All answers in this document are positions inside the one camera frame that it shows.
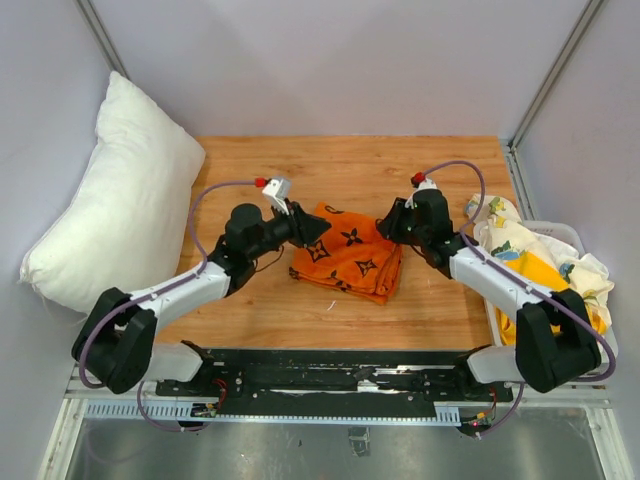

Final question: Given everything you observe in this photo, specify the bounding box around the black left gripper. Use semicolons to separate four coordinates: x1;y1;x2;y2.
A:
248;199;331;261

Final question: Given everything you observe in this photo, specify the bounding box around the orange patterned pillowcase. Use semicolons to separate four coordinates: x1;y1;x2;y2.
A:
289;202;403;305

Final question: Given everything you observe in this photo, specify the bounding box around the white pillow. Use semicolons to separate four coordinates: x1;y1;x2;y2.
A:
19;72;205;314

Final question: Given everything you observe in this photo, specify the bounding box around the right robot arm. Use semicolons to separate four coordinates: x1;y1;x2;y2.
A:
377;189;602;400

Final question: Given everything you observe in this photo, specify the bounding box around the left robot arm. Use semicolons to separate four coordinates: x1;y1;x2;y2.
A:
72;202;331;396

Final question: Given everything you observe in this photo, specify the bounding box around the white cartoon print cloth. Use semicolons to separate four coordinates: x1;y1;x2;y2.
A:
464;192;616;331

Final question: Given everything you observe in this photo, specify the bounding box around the yellow cloth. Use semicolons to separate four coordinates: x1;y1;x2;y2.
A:
506;252;613;335

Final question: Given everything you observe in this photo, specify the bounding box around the white plastic laundry basket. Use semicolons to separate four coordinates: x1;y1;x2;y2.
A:
473;220;619;369

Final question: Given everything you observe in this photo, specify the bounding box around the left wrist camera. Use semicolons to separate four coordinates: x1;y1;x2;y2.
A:
262;177;292;215

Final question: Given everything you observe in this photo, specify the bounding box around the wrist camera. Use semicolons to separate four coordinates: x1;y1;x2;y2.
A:
410;171;438;192
262;177;292;215

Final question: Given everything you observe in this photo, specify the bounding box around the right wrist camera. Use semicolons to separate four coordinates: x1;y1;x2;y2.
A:
410;171;438;192

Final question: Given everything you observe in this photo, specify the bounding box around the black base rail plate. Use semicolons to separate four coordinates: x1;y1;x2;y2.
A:
155;349;513;413

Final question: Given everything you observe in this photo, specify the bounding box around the grey slotted cable duct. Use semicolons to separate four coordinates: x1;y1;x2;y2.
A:
83;401;461;426

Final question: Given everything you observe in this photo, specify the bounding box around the right aluminium frame post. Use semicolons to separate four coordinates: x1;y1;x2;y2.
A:
507;0;608;151

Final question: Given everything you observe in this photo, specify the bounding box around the aluminium frame post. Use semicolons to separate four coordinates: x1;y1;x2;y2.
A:
507;0;608;151
73;0;129;78

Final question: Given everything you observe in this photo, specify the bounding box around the left aluminium frame post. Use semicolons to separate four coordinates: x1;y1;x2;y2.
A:
73;0;129;78

